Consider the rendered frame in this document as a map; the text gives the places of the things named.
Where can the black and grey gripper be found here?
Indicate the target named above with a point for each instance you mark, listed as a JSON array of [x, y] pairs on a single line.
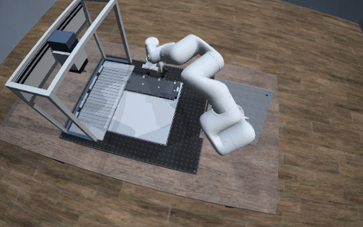
[[160, 66]]

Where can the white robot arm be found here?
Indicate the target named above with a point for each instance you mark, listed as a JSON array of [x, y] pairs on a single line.
[[224, 116]]

